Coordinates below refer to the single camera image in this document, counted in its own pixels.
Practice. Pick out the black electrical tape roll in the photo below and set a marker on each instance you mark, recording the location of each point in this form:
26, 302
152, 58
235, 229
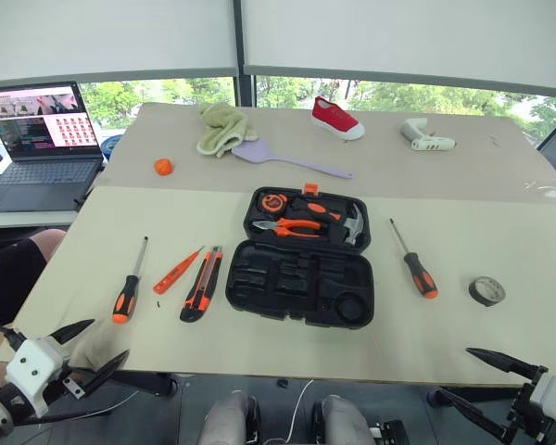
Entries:
477, 295

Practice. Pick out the purple silicone spatula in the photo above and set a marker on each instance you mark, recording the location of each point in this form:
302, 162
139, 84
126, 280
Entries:
252, 152

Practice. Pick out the orange black tape measure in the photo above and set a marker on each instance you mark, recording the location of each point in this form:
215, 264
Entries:
272, 202

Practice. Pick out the steel claw hammer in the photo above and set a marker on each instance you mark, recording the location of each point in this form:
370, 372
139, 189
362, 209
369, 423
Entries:
354, 225

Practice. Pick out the grey rounded shape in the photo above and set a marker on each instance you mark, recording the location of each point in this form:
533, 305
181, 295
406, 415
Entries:
343, 419
227, 417

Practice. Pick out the dark window post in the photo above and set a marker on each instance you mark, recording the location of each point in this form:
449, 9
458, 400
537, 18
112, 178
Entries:
244, 88

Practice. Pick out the pale green towel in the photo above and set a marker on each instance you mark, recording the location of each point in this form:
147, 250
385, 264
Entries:
222, 130

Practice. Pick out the black labelled box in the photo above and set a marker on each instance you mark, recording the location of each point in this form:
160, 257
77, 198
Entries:
391, 433

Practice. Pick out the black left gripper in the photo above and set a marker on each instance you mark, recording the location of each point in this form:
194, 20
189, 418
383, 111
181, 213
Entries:
60, 385

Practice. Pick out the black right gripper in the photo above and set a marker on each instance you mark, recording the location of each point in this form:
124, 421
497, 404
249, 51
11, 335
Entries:
523, 417

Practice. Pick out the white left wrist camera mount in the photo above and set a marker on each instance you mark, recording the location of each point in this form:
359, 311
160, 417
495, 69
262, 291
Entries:
32, 366

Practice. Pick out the red canvas shoe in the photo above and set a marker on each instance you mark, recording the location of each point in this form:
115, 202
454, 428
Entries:
333, 116

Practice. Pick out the orange voltage tester pen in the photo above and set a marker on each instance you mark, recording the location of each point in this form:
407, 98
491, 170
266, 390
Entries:
171, 278

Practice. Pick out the white glue gun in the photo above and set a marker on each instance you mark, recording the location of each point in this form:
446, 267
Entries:
426, 144

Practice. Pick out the black tool case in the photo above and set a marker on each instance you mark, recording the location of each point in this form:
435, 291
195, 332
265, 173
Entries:
259, 296

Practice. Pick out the orange black utility knife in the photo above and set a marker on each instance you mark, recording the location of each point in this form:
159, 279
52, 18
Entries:
199, 292

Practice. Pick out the blue round object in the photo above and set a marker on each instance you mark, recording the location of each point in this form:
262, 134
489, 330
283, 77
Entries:
109, 146

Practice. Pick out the orange black short screwdriver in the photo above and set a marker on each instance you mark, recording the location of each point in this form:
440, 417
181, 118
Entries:
421, 278

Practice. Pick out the white roller blind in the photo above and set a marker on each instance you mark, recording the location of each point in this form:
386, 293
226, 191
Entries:
106, 37
398, 37

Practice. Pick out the open laptop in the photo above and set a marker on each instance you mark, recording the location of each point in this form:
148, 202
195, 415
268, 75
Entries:
41, 176

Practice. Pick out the bystander leg in black shorts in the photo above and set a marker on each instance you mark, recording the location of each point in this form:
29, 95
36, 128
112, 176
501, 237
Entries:
9, 273

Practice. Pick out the orange black long screwdriver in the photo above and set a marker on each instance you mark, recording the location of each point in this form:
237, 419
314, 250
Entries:
124, 299

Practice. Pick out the black table base bar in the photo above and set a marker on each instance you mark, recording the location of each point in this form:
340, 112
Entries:
134, 381
482, 394

